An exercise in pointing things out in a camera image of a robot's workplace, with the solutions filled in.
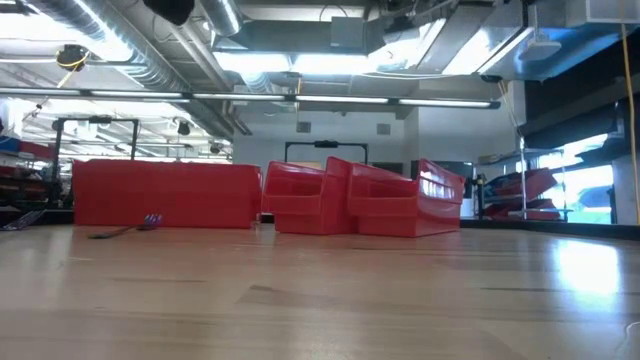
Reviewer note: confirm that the bright blue window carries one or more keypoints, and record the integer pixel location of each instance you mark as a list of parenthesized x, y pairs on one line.
[(590, 195)]

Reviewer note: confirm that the silver round ceiling duct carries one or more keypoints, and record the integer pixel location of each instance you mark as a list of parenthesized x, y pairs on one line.
[(222, 15)]

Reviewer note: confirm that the silver spiral ceiling duct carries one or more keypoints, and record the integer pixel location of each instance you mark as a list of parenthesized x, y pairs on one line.
[(125, 45)]

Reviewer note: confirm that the metal shelf rack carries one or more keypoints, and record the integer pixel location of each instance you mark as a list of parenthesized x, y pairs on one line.
[(522, 165)]

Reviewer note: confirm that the red plastic bin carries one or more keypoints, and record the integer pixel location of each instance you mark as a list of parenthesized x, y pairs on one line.
[(400, 210), (165, 192), (305, 205)]

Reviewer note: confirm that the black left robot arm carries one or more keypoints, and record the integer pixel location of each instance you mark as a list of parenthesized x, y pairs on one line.
[(170, 10)]

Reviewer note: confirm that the shelf with red bins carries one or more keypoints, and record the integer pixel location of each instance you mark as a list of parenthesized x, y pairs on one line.
[(30, 150)]

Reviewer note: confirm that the silver rectangular air duct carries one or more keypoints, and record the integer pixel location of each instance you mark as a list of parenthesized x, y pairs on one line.
[(465, 45)]

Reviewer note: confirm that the black upright post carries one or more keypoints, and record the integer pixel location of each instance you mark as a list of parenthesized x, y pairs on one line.
[(480, 195)]

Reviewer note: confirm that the grey wall vent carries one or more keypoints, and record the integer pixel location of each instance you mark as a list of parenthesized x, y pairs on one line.
[(383, 129), (303, 127)]

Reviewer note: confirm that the stacked red storage bins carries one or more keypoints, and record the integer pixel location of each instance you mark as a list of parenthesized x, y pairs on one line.
[(530, 182)]

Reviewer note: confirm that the long ceiling light bar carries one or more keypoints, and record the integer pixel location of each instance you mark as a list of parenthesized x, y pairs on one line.
[(340, 100)]

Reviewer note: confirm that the black ceiling spotlight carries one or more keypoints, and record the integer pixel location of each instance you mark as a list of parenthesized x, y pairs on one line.
[(184, 128)]

